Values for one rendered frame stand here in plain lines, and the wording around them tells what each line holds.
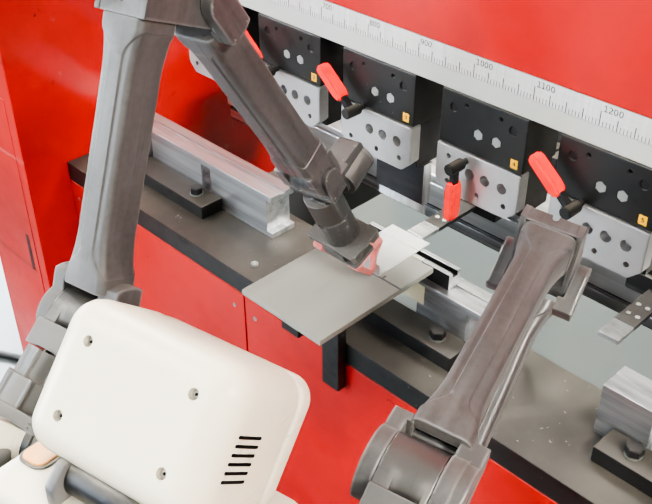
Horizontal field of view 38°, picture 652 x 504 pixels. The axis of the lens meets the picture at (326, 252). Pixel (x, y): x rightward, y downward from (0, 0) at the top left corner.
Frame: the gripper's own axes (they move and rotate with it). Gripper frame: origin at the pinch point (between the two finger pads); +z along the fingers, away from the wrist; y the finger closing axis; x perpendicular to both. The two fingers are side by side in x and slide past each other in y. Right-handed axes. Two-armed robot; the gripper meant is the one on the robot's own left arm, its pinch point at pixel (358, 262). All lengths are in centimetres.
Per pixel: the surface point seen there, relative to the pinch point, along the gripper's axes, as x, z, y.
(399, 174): -14.4, -6.7, 0.5
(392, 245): -7.5, 5.1, 0.4
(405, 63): -21.3, -27.0, -1.8
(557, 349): -55, 142, 19
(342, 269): 2.2, 0.5, 1.9
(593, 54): -26, -37, -32
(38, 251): 28, 26, 87
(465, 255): -73, 151, 70
